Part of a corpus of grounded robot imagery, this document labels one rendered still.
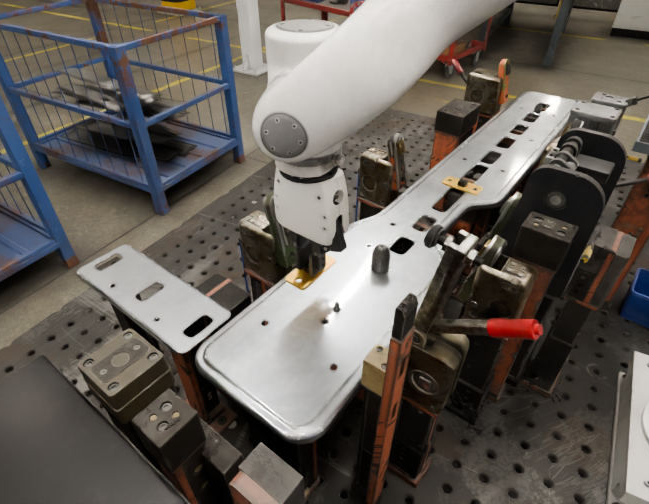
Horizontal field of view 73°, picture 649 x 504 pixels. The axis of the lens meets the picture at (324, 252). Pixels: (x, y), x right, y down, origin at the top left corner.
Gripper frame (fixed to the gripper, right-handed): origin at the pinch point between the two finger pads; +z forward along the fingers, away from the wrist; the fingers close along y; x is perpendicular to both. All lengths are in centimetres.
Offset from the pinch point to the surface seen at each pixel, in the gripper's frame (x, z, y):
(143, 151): -73, 66, 176
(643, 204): -65, 9, -38
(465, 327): 0.8, -2.3, -24.3
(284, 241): -4.7, 4.5, 9.8
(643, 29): -700, 96, 18
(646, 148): -51, -8, -34
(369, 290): -6.6, 8.0, -6.7
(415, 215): -30.2, 8.0, -2.4
